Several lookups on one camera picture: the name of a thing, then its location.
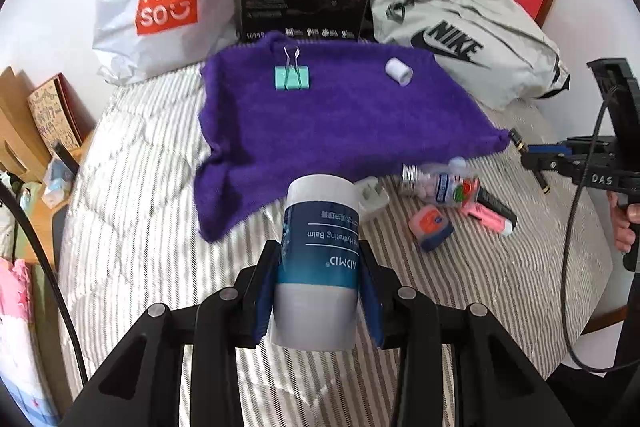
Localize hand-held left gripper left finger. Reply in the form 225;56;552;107
60;239;281;427

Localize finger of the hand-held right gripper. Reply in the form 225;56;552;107
520;138;608;172
550;161;631;190

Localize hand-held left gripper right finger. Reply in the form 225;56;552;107
357;239;573;427

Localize black pen with gold rings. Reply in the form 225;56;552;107
509;129;549;196

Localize black tube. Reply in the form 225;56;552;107
477;186;519;226

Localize white balm bottle blue label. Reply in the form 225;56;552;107
267;175;361;352

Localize pink stick with white ends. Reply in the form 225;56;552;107
459;194;516;237

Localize clear candy bottle metal lid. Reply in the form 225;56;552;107
402;158;481;208

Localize white charger plug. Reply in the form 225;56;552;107
354;177;391;221

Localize person's right hand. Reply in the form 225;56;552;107
608;196;640;255

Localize grey sports bag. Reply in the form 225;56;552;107
370;0;571;110

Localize small white cylinder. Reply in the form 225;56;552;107
384;57;414;86

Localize purple towel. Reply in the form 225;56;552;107
194;31;510;244

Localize person's dark pants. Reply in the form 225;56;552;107
546;267;640;427

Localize green binder clip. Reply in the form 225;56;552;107
274;47;312;90

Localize light blue small box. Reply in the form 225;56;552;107
42;156;77;204

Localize pink printed cloth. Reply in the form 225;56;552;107
0;256;62;427

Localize brown patterned box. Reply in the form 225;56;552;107
27;76;85;151

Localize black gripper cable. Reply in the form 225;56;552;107
559;87;640;374

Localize thick black cable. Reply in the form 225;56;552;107
0;181;90;389

